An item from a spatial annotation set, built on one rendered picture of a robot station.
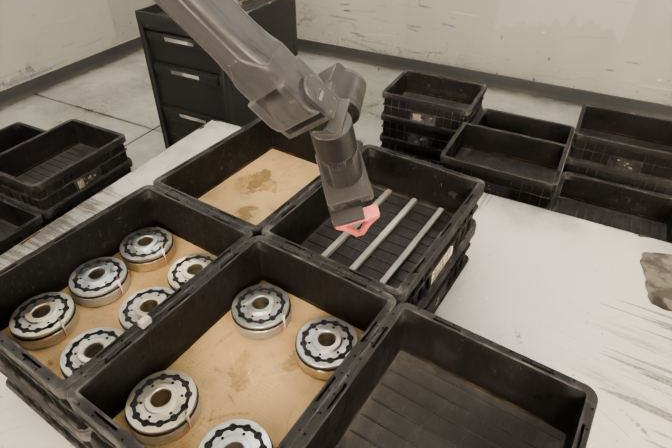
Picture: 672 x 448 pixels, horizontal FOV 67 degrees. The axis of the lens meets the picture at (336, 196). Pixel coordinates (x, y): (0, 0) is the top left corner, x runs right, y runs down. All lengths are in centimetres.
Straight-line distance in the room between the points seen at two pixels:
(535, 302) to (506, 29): 284
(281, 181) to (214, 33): 73
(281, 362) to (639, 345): 72
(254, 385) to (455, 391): 31
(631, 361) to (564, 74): 290
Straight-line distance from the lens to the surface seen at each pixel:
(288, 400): 84
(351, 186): 72
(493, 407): 87
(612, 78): 388
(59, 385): 82
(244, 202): 121
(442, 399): 86
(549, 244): 138
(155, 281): 106
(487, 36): 390
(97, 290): 104
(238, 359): 90
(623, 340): 122
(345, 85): 70
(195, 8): 58
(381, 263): 104
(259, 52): 60
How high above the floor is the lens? 154
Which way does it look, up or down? 36 degrees down
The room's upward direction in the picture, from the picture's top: straight up
